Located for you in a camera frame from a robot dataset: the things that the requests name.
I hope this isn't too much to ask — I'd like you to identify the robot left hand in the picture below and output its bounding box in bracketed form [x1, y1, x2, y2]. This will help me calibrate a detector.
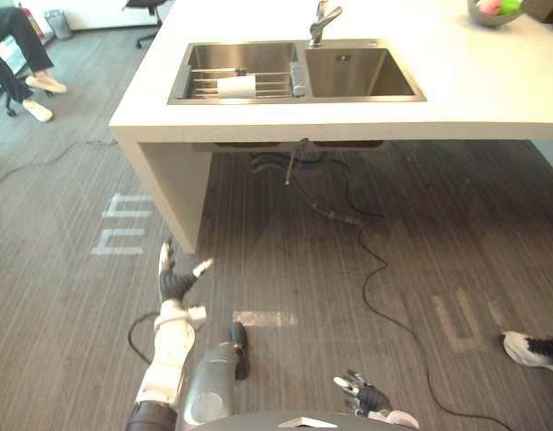
[157, 238, 215, 313]

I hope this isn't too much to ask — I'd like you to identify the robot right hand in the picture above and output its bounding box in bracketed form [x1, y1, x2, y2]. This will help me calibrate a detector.
[333, 369, 394, 418]

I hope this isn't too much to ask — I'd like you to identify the white paper cup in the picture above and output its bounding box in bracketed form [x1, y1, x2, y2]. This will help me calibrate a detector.
[216, 75, 258, 99]

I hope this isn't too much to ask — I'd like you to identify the metal sink drying rack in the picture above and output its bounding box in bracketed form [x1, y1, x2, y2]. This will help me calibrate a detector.
[174, 62, 309, 100]

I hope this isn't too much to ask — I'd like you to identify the stainless steel double sink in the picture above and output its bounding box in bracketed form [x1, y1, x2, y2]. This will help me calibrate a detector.
[166, 38, 428, 106]

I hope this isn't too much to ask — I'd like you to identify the chrome sink faucet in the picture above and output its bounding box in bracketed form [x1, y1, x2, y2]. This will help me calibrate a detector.
[308, 0, 344, 48]

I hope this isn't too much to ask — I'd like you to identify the robot grey torso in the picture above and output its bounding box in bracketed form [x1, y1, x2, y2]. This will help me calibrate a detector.
[189, 410, 421, 431]

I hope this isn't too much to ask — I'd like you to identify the robot dark foot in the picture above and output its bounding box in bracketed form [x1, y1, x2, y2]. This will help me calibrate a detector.
[229, 321, 251, 381]

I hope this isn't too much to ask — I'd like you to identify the robot silver leg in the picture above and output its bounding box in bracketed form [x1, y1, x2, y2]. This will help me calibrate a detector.
[176, 341, 240, 426]

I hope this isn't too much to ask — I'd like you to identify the person's white black shoe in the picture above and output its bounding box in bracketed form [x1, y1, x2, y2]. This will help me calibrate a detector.
[500, 330, 553, 374]

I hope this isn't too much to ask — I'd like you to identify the white kitchen island counter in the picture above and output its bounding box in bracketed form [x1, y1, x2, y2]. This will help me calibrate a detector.
[108, 0, 553, 255]

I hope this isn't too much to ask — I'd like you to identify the black office chair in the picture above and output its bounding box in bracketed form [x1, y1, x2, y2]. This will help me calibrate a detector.
[122, 0, 170, 49]

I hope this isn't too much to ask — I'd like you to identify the person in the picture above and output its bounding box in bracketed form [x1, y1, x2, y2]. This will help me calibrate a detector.
[0, 6, 68, 123]

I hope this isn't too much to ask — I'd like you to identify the grey waste bin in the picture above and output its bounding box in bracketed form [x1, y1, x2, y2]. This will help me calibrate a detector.
[44, 9, 73, 41]

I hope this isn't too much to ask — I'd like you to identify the grey fruit bowl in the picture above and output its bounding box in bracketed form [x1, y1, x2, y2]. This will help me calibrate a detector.
[467, 0, 527, 29]

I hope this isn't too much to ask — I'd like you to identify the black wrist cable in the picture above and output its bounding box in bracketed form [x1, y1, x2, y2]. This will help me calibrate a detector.
[127, 312, 161, 364]

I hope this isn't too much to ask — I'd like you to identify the black floor cable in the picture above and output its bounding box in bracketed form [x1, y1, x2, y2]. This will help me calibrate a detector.
[329, 156, 515, 431]

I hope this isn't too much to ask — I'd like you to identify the grey drain hose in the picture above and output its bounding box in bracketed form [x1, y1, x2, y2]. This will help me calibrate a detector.
[250, 152, 363, 225]

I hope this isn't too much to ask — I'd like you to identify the thin grey floor cable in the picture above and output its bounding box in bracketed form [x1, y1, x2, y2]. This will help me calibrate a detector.
[0, 138, 120, 189]

